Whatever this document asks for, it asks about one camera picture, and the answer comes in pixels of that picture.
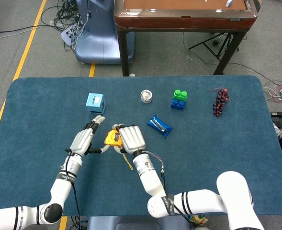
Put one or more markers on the blue toy brick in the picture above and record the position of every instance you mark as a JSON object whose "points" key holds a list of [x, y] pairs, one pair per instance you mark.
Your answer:
{"points": [[178, 104]]}

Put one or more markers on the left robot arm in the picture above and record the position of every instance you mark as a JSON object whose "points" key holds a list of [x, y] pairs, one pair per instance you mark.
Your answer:
{"points": [[61, 189]]}

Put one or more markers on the blue snack packet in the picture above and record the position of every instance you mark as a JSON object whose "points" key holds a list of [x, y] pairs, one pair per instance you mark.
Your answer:
{"points": [[159, 125]]}

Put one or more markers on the light blue cardboard box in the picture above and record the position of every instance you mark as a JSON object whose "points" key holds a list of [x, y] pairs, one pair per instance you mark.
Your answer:
{"points": [[94, 101]]}

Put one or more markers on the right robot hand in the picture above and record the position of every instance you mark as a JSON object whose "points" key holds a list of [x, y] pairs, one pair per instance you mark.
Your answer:
{"points": [[132, 139]]}

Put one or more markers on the yellow toy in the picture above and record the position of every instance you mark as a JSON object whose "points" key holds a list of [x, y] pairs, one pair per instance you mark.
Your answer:
{"points": [[199, 220]]}

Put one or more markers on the yellow tape measure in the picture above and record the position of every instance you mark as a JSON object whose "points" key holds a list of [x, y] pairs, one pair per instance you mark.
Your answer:
{"points": [[112, 139]]}

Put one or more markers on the blue table cloth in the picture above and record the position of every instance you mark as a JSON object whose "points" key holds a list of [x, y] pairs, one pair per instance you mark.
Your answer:
{"points": [[203, 148]]}

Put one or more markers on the round clear plastic jar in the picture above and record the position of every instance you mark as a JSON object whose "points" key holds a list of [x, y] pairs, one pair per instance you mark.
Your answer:
{"points": [[146, 96]]}

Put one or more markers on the green toy brick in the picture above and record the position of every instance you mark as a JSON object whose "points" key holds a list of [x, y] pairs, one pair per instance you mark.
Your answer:
{"points": [[180, 95]]}

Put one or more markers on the brown mahjong table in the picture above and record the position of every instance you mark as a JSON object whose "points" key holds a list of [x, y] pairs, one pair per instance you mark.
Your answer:
{"points": [[179, 20]]}

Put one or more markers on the blue white mahjong tile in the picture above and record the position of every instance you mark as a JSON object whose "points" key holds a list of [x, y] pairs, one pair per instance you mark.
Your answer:
{"points": [[228, 3]]}

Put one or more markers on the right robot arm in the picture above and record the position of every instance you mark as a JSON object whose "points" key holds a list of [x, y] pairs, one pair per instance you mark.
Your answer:
{"points": [[203, 198]]}

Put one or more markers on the black tripod stand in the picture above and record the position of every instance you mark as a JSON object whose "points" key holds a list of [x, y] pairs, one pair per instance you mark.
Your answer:
{"points": [[213, 46]]}

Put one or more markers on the grey power strip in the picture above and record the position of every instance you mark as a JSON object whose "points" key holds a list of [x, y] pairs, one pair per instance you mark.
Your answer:
{"points": [[69, 34]]}

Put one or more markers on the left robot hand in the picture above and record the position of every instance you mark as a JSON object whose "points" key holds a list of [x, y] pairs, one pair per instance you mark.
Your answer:
{"points": [[82, 141]]}

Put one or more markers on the purple grape bunch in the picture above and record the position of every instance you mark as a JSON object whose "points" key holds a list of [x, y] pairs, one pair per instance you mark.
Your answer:
{"points": [[220, 103]]}

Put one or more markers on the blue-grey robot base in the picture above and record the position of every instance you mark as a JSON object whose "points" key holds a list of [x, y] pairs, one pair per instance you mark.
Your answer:
{"points": [[131, 224]]}

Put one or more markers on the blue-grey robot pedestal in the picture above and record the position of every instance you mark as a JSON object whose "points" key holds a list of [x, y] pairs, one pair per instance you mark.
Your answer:
{"points": [[100, 43]]}

